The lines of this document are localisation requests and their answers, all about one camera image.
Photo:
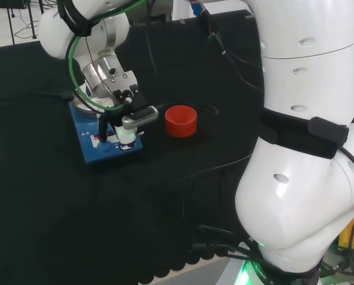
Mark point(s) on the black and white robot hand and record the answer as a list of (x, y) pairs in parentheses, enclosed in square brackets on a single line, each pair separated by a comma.
[(121, 80)]

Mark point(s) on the heater with blue base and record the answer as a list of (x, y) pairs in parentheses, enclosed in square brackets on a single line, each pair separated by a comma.
[(111, 155)]

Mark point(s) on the red ribbed plastic cup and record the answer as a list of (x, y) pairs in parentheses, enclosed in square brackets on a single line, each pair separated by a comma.
[(181, 124)]

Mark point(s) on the pale board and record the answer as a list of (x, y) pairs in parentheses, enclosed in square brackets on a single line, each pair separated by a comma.
[(182, 10)]

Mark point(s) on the black tripod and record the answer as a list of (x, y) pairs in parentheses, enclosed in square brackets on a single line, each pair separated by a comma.
[(33, 23)]

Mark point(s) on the black bench cloth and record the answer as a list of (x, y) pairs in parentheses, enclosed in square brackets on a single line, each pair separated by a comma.
[(76, 222)]

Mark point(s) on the yellow stop button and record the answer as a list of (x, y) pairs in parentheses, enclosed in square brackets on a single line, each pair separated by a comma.
[(350, 234)]

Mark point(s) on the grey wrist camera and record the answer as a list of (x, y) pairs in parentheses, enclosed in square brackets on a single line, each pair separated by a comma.
[(142, 116)]

